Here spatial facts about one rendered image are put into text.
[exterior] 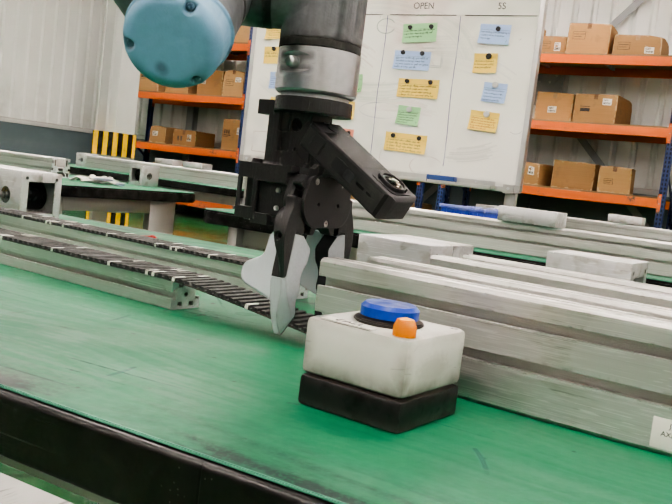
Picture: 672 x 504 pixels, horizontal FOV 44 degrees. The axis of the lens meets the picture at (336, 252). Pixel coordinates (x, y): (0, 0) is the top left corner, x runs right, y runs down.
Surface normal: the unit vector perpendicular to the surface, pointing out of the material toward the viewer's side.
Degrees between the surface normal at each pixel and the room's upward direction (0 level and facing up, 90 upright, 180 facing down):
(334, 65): 90
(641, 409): 90
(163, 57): 118
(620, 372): 90
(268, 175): 90
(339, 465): 0
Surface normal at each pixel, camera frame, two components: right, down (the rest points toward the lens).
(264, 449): 0.12, -0.99
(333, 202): 0.81, 0.15
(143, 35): -0.06, 0.55
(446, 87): -0.50, 0.02
